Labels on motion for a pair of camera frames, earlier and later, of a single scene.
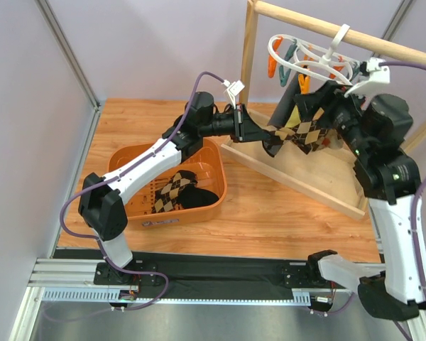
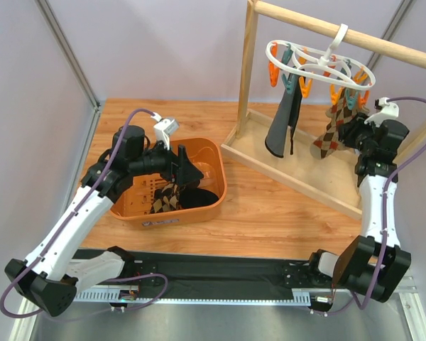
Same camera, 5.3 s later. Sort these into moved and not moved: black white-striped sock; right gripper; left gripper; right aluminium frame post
Moved: right gripper; left gripper
Not moved: black white-striped sock; right aluminium frame post
